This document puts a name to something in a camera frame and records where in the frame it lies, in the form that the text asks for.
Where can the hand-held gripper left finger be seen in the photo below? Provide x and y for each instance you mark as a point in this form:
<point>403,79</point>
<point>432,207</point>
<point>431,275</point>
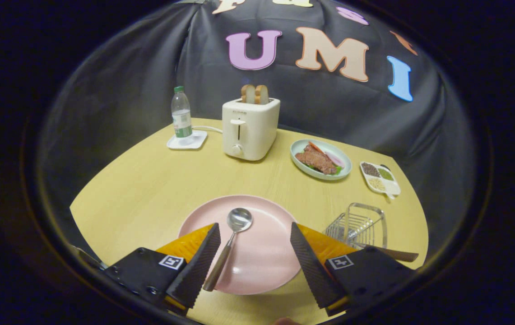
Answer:
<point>198,266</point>

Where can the brown meat slices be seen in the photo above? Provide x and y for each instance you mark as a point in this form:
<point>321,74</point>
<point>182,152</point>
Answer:
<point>317,160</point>

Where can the white square coaster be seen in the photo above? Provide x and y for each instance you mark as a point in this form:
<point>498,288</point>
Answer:
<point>197,142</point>

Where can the clear plastic water bottle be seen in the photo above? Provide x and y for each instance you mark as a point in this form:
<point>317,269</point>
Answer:
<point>181,117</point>

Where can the red tomato slice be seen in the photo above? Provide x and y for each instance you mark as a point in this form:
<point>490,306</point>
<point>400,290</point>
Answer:
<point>316,147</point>

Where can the pale green plate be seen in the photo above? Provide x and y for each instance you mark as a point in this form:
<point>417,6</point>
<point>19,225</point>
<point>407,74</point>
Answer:
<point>300,149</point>

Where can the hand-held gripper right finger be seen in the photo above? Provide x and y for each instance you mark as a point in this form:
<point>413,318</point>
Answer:
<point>313,271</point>

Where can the cream toaster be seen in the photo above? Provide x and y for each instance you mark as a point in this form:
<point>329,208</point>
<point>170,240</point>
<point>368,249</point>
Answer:
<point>257,131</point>

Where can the toasted bread slice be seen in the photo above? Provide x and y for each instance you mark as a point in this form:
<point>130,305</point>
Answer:
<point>248,94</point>
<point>262,95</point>

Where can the pink ham slice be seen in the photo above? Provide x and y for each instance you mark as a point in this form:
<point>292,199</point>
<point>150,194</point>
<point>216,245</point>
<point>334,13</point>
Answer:
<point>335,159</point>

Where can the pink plate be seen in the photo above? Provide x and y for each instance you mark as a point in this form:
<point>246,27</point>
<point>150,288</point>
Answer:
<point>266,262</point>

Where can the white divided seasoning dish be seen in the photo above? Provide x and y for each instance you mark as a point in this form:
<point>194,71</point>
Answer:
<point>390,186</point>

